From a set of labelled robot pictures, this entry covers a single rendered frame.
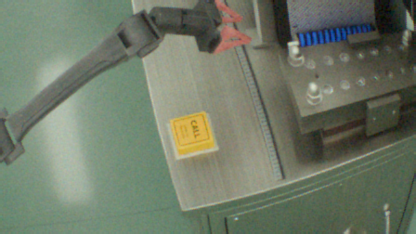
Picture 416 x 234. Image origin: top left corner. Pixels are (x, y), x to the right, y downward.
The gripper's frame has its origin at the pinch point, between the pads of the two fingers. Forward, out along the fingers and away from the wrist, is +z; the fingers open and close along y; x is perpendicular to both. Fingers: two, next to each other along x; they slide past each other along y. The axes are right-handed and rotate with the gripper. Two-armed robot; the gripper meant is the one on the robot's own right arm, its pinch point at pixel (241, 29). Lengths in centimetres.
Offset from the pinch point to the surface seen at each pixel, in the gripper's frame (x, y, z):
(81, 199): -116, -35, 14
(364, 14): 16.0, 0.9, 25.9
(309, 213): -26.4, 25.7, 24.6
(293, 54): 3.9, 8.3, 7.2
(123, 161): -107, -46, 30
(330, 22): 9.1, 0.7, 18.0
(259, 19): -3.3, -7.6, 8.5
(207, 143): -18.7, 13.4, -2.0
